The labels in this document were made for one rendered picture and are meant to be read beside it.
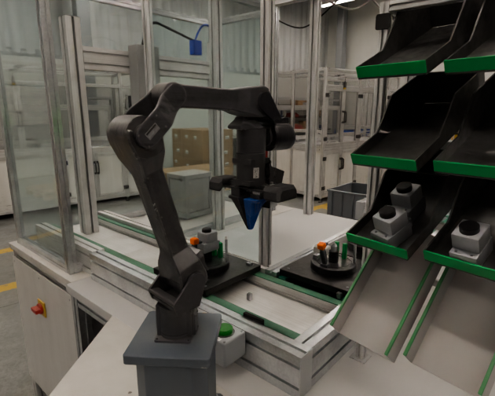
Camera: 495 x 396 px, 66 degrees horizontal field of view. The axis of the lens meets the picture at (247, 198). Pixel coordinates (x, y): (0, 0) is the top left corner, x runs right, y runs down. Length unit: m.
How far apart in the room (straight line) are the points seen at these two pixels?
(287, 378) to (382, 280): 0.29
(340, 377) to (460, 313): 0.31
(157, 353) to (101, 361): 0.38
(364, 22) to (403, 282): 12.94
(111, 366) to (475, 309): 0.80
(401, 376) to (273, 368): 0.30
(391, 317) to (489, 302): 0.17
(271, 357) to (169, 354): 0.29
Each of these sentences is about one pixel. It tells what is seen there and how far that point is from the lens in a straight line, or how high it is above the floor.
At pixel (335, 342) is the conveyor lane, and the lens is 0.98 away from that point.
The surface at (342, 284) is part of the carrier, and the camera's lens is 1.14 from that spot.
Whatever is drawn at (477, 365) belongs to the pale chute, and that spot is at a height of 1.02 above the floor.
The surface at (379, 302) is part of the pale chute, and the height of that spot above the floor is 1.06.
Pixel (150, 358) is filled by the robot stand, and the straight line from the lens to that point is 0.69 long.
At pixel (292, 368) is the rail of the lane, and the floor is 0.93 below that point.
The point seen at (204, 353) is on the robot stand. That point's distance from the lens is 0.68.
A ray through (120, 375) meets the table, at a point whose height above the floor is 0.86.
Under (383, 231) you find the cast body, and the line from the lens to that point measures 0.77.
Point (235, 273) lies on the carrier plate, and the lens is 1.18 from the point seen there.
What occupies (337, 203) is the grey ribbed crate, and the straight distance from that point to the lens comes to 3.03.
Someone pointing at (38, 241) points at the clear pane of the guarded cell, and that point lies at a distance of 1.83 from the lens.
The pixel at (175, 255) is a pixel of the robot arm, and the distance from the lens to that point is 0.65.
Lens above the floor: 1.45
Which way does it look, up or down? 13 degrees down
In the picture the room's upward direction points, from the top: straight up
